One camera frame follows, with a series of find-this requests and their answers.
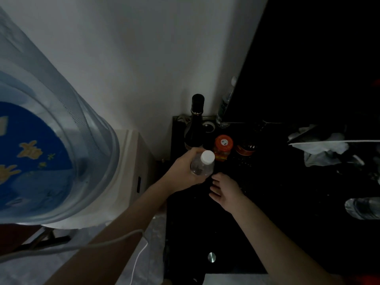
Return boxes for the person's left hand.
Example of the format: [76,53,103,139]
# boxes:
[161,146,213,196]

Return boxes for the person's right hand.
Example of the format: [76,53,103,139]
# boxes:
[209,172,247,215]

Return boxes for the red label water bottle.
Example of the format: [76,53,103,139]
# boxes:
[190,150,216,177]

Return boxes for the person's left forearm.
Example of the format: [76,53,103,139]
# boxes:
[44,180,173,285]

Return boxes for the person's right forearm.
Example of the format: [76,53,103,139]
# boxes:
[231,195,345,285]

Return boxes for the blue water jug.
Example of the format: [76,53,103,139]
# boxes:
[0,7,121,226]

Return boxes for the black cabinet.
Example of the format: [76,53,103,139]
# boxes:
[163,115,380,285]

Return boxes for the dark wine bottle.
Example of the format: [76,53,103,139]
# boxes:
[184,94,205,151]

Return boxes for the brown liquor bottle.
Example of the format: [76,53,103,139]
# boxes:
[235,127,259,158]

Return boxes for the orange lid jar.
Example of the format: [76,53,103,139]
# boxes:
[213,135,234,162]

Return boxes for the white paper sheets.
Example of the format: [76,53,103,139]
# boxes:
[287,124,366,168]

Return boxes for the black television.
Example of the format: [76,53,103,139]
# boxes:
[222,0,380,140]

